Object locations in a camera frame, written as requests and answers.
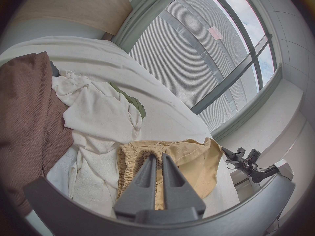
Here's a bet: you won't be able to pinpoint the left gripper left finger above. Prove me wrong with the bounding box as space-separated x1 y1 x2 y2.
113 154 158 219

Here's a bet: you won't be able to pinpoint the brown knit garment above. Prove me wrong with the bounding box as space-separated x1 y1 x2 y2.
0 51 74 216

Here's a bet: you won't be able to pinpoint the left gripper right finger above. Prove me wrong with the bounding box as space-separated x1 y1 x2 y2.
161 153 206 218

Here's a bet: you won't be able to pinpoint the bed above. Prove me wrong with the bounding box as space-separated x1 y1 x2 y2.
0 0 241 218

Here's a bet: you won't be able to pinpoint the white garment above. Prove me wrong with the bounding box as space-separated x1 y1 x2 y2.
51 69 143 217

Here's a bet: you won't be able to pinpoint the green garment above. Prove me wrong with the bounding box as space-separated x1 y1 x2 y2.
108 81 147 119

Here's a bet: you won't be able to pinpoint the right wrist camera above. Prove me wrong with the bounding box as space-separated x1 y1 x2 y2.
247 148 261 163

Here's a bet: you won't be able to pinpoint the dark grey garment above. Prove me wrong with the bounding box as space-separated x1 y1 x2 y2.
49 60 61 78

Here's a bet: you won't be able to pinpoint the window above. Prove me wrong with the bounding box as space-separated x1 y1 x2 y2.
112 0 283 142

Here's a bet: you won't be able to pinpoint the tan shorts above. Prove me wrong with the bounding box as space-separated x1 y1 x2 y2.
116 137 223 211

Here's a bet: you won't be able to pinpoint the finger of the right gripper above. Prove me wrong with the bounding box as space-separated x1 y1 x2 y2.
222 147 237 158

